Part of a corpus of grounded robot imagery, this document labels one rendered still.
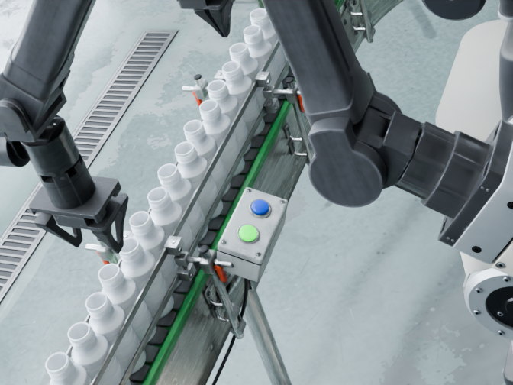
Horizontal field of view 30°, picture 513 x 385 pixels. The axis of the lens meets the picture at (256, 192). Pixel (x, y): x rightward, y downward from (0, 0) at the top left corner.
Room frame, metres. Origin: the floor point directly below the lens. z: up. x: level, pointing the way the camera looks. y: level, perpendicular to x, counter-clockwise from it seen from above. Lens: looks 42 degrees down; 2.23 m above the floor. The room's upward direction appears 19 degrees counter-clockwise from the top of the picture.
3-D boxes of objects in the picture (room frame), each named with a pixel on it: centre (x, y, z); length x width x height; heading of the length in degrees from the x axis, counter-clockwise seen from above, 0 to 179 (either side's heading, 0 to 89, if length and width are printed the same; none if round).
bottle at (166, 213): (1.27, 0.16, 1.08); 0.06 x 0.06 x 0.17
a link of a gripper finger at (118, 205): (0.92, 0.20, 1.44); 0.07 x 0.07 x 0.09; 56
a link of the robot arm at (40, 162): (0.93, 0.22, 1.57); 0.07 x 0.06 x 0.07; 59
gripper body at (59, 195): (0.93, 0.21, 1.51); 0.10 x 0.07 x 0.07; 56
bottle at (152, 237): (1.22, 0.20, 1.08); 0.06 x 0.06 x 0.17
